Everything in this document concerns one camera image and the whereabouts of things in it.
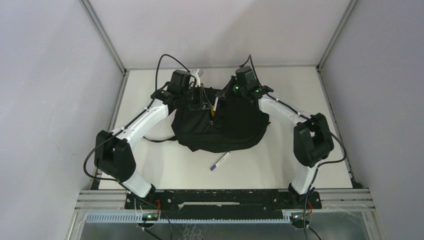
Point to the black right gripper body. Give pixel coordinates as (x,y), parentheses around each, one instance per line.
(238,92)

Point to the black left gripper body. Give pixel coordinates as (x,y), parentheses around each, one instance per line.
(191,96)

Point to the blue marker pen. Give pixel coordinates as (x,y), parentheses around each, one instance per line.
(216,103)

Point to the black backpack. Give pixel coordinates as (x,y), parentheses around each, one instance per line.
(236,125)

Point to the purple marker pen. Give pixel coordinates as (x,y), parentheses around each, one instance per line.
(216,164)

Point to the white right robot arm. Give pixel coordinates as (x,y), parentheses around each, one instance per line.
(312,139)

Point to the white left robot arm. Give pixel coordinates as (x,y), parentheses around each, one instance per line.
(113,152)

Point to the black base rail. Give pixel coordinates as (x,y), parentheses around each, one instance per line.
(224,204)

